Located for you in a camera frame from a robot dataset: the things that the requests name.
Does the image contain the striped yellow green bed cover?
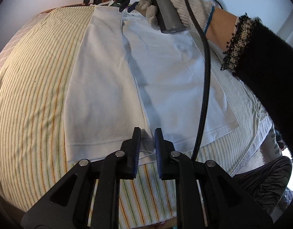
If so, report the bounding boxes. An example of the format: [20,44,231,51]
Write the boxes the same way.
[0,5,273,229]

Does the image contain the black cable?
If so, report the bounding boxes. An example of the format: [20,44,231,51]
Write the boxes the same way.
[179,0,212,162]

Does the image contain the right hand in grey glove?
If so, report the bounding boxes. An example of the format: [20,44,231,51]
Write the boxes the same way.
[135,0,215,33]

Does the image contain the person's grey patterned trousers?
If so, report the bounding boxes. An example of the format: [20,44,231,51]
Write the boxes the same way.
[232,156,292,215]

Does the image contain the checked pink bed sheet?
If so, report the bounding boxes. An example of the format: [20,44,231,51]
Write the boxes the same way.
[0,11,52,70]

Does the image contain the white t-shirt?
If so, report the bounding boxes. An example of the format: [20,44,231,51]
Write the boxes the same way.
[64,6,240,164]

